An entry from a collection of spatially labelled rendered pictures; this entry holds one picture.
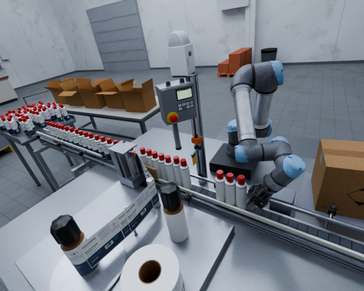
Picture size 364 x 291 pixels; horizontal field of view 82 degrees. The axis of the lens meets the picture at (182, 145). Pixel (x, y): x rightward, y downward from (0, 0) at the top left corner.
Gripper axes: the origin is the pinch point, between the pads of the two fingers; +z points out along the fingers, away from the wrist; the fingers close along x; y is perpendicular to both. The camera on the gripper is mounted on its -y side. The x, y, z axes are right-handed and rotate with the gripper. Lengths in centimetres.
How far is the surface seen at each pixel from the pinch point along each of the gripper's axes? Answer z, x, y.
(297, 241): -5.5, 23.1, 6.1
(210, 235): 9.7, -5.9, 21.7
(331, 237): -12.3, 32.4, -1.4
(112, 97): 114, -200, -101
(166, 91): -25, -61, -1
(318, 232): -9.3, 28.5, -1.8
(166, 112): -16, -57, 1
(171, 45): 219, -404, -547
